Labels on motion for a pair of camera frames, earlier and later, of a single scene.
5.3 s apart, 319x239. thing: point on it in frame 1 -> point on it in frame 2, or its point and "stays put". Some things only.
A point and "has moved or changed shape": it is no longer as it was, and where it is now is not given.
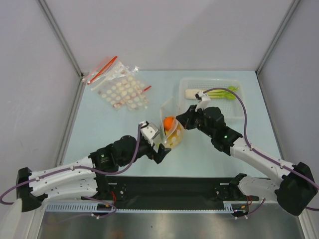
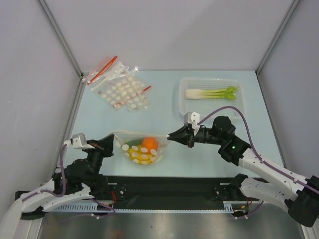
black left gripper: [158, 156] -> [104, 145]
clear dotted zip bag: [171, 130] has moved or changed shape
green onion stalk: [229, 93] stays put
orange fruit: [168, 122] has moved or changed shape
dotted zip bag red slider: [123, 90] stays put
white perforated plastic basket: [232, 108] stays put
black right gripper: [190, 118] -> [190, 137]
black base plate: [165, 188] stays put
